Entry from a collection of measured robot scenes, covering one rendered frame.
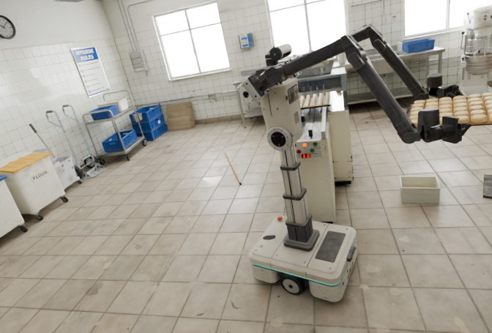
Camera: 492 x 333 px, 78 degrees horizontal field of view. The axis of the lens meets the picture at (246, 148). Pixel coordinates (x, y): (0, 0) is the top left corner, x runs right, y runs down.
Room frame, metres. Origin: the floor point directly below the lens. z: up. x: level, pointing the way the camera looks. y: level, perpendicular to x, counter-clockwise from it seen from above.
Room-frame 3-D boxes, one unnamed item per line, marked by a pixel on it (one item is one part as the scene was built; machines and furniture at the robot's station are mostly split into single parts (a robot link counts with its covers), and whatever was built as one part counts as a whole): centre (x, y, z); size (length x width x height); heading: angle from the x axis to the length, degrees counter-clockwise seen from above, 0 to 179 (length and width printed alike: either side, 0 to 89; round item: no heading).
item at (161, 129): (6.38, 1.90, 0.10); 0.60 x 0.40 x 0.20; 161
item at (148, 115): (6.38, 1.90, 0.50); 0.60 x 0.40 x 0.20; 166
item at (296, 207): (1.77, -0.26, 0.45); 0.13 x 0.13 x 0.40; 55
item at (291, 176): (1.77, -0.26, 0.66); 0.11 x 0.11 x 0.40; 55
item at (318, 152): (2.17, -0.45, 0.77); 0.24 x 0.04 x 0.14; 71
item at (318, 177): (2.51, -0.56, 0.45); 0.70 x 0.34 x 0.90; 161
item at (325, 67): (2.99, -0.72, 1.25); 0.56 x 0.29 x 0.14; 71
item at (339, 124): (3.44, -0.88, 0.42); 1.28 x 0.72 x 0.84; 161
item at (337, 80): (2.99, -0.72, 1.01); 0.72 x 0.33 x 0.34; 71
